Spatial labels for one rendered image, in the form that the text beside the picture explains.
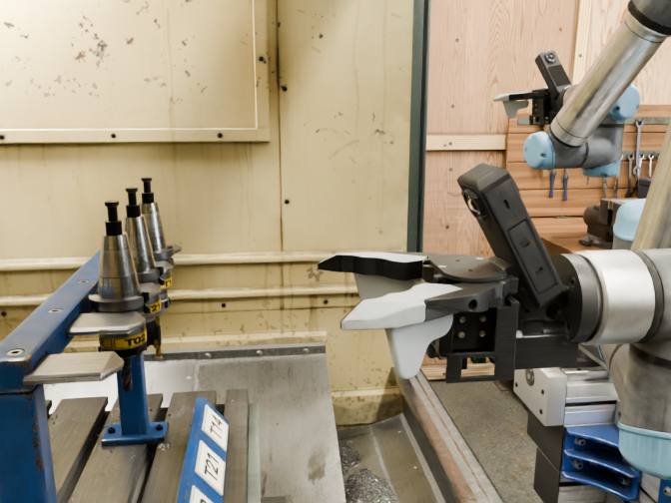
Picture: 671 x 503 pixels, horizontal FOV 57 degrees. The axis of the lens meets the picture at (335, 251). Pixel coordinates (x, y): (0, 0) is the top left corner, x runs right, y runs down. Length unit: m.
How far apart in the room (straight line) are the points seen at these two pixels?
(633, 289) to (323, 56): 1.00
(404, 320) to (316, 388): 1.03
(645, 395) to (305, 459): 0.86
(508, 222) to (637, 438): 0.23
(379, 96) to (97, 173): 0.63
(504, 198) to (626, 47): 0.77
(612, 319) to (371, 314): 0.19
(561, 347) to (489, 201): 0.14
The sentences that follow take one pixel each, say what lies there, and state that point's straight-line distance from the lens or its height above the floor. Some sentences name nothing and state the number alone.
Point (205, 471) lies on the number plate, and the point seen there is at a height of 0.95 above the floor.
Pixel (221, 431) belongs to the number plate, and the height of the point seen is 0.93.
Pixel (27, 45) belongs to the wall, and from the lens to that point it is 1.45.
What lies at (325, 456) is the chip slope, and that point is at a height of 0.74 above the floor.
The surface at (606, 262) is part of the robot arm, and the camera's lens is 0.51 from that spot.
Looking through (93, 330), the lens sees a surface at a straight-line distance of 0.66.
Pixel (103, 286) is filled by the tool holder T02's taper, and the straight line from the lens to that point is 0.71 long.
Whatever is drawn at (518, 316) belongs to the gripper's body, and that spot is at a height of 1.27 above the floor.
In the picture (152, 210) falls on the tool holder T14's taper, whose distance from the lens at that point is 0.91.
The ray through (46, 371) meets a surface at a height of 1.22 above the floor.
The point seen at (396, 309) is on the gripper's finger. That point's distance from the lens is 0.40.
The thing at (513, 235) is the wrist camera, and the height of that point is 1.34.
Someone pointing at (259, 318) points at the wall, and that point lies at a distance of 1.47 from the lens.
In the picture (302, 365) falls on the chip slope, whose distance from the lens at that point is 1.47.
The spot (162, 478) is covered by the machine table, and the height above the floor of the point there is 0.90.
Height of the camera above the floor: 1.43
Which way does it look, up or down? 13 degrees down
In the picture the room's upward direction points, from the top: straight up
